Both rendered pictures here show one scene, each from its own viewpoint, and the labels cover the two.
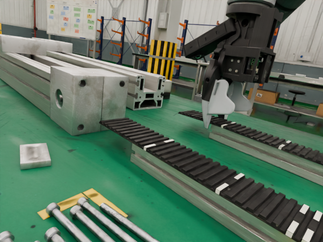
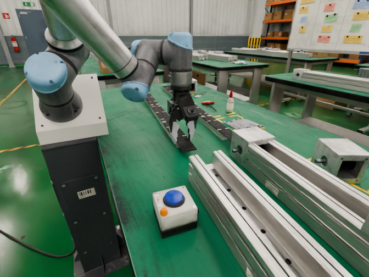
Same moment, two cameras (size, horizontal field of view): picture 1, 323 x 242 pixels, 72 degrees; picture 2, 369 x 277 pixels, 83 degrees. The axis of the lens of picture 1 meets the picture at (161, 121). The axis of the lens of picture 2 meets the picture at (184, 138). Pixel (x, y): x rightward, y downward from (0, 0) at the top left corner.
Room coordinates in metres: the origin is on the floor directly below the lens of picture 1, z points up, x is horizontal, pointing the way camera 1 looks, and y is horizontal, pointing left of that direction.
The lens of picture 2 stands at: (1.02, 0.22, 1.16)
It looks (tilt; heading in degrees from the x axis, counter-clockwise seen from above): 26 degrees down; 208
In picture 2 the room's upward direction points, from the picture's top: straight up
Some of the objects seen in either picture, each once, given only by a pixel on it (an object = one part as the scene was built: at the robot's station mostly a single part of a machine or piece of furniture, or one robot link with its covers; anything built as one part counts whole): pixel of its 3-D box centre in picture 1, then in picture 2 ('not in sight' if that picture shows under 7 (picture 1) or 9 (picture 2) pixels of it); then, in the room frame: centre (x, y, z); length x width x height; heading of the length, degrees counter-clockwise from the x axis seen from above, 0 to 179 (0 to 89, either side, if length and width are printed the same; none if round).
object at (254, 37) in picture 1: (243, 47); (180, 101); (0.41, -0.12, 0.95); 0.09 x 0.08 x 0.12; 48
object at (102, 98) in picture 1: (94, 98); (247, 147); (0.39, 0.13, 0.83); 0.12 x 0.09 x 0.10; 138
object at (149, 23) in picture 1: (116, 41); not in sight; (10.75, 2.60, 1.10); 3.30 x 0.90 x 2.20; 54
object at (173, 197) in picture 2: not in sight; (173, 198); (0.73, 0.04, 0.84); 0.04 x 0.04 x 0.02
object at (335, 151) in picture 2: not in sight; (334, 160); (0.36, 0.37, 0.83); 0.11 x 0.10 x 0.10; 116
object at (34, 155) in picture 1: (34, 154); not in sight; (0.24, 0.15, 0.78); 0.05 x 0.03 x 0.01; 34
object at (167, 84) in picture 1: (152, 87); (177, 208); (0.73, 0.05, 0.81); 0.10 x 0.08 x 0.06; 138
